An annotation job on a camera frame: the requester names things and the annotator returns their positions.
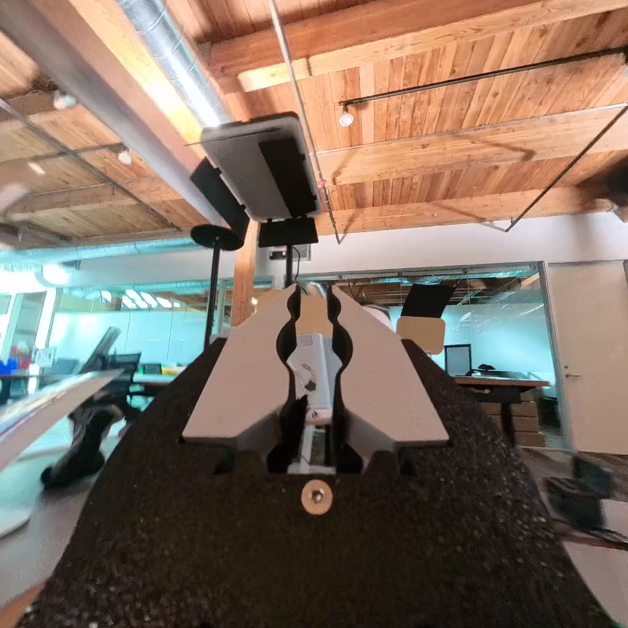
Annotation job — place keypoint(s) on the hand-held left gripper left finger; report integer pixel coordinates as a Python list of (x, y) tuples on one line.
[(245, 382)]

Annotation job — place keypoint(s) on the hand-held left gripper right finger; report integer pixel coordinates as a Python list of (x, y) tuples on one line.
[(392, 387)]

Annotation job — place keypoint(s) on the brown wooden desk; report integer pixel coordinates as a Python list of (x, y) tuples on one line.
[(500, 381)]

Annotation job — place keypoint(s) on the small black monitor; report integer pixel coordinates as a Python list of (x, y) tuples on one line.
[(458, 358)]

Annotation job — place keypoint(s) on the black light stand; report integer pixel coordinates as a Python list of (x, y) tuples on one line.
[(289, 267)]

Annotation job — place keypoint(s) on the black office chair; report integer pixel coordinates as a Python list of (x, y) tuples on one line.
[(117, 373)]

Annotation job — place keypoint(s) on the stack of cardboard boxes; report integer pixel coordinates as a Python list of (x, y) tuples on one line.
[(525, 417)]

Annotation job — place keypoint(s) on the black floor lamp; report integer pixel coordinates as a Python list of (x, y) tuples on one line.
[(216, 238)]

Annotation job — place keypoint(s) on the white double door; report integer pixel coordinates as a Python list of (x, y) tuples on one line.
[(588, 353)]

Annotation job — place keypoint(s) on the grey battery charger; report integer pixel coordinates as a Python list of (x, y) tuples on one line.
[(579, 495)]

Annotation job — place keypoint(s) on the black light panel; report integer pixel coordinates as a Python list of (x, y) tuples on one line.
[(255, 162)]

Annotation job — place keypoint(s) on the blue storage bin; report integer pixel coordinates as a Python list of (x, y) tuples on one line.
[(9, 368)]

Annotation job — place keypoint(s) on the wood-edged grey table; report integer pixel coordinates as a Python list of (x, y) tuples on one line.
[(44, 554)]

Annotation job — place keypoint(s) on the large black wall screen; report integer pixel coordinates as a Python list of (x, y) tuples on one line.
[(427, 300)]

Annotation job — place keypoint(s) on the wooden support post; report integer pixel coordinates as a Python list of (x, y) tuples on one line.
[(244, 274)]

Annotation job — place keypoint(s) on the silver air duct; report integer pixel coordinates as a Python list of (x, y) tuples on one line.
[(176, 59)]

